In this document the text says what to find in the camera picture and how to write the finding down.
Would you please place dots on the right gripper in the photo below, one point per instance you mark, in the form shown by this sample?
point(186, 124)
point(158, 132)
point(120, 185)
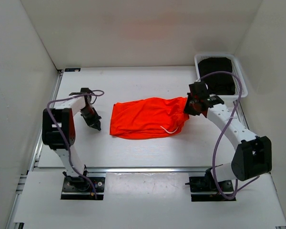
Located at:
point(187, 109)

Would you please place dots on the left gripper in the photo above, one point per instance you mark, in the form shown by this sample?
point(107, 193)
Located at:
point(93, 122)

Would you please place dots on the orange shorts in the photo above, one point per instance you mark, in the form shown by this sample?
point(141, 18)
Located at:
point(148, 118)

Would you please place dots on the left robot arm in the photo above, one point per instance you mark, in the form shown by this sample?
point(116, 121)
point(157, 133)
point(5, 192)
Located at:
point(58, 127)

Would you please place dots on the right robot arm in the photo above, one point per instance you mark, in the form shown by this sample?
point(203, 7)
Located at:
point(253, 154)

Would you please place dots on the black shorts in basket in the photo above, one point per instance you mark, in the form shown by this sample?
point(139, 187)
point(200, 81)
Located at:
point(219, 83)

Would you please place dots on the white plastic basket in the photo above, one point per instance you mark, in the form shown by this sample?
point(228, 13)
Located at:
point(239, 84)

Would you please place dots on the aluminium front rail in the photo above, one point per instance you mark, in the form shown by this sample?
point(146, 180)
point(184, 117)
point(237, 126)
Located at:
point(146, 169)

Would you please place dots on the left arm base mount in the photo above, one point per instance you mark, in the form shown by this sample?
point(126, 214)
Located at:
point(78, 188)

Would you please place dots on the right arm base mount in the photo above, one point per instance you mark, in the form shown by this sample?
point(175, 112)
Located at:
point(203, 189)

